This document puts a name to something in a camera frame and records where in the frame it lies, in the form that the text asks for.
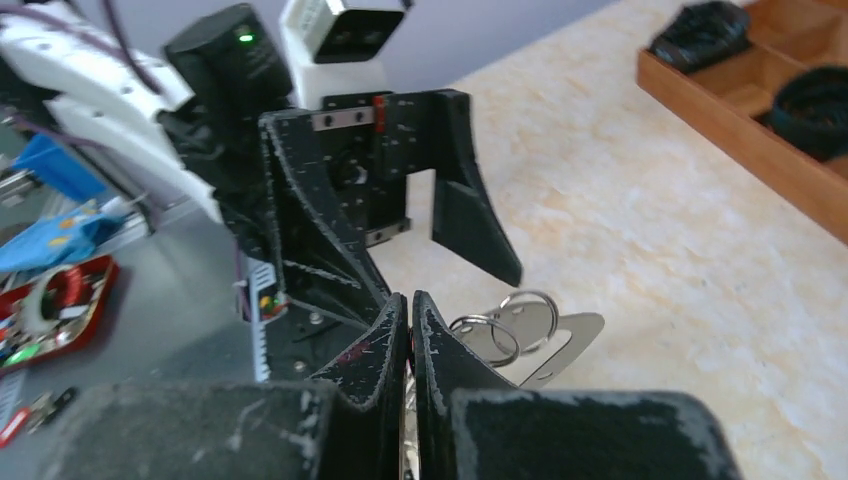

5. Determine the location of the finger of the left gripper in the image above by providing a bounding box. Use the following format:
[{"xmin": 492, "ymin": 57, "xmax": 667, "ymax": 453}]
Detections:
[
  {"xmin": 261, "ymin": 115, "xmax": 390, "ymax": 318},
  {"xmin": 431, "ymin": 92, "xmax": 523, "ymax": 287}
]

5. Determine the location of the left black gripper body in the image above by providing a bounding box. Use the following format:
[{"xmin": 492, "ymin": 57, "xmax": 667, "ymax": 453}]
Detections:
[{"xmin": 259, "ymin": 89, "xmax": 461, "ymax": 248}]

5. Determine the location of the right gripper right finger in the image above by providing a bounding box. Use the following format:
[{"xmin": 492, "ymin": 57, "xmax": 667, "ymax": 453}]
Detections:
[{"xmin": 411, "ymin": 290, "xmax": 517, "ymax": 479}]

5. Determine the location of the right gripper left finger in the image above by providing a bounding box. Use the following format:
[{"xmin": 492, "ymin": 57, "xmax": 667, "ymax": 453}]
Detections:
[{"xmin": 310, "ymin": 293, "xmax": 410, "ymax": 479}]

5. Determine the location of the metal key holder plate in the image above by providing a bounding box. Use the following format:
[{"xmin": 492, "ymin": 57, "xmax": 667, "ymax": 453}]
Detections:
[{"xmin": 448, "ymin": 290, "xmax": 605, "ymax": 389}]

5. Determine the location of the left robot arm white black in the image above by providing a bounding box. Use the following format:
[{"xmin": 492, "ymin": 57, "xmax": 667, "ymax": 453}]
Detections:
[{"xmin": 1, "ymin": 1, "xmax": 523, "ymax": 323}]

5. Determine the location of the red tray with tools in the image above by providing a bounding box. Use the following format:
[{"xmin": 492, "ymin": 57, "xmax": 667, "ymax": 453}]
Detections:
[{"xmin": 1, "ymin": 255, "xmax": 121, "ymax": 377}]

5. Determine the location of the blue plastic bin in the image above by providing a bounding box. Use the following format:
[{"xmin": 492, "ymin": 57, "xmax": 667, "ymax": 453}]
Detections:
[{"xmin": 10, "ymin": 134, "xmax": 107, "ymax": 203}]

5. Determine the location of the orange wooden compartment tray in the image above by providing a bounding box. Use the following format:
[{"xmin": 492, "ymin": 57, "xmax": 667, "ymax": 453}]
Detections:
[{"xmin": 636, "ymin": 1, "xmax": 847, "ymax": 241}]

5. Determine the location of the black rolled belt left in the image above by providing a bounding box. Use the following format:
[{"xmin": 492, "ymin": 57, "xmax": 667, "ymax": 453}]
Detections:
[{"xmin": 647, "ymin": 1, "xmax": 751, "ymax": 75}]

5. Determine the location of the black rolled belt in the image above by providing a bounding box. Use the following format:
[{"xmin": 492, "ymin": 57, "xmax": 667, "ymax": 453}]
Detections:
[
  {"xmin": 769, "ymin": 65, "xmax": 847, "ymax": 162},
  {"xmin": 647, "ymin": 1, "xmax": 751, "ymax": 75}
]

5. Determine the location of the black rolled belt middle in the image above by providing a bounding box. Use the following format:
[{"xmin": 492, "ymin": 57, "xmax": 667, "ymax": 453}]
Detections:
[{"xmin": 769, "ymin": 65, "xmax": 847, "ymax": 162}]

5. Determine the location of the white slotted cable duct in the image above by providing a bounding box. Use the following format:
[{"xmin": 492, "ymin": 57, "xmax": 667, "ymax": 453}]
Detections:
[{"xmin": 233, "ymin": 249, "xmax": 289, "ymax": 382}]

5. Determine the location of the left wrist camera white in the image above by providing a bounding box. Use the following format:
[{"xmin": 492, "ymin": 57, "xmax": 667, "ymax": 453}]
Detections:
[{"xmin": 279, "ymin": 0, "xmax": 412, "ymax": 110}]

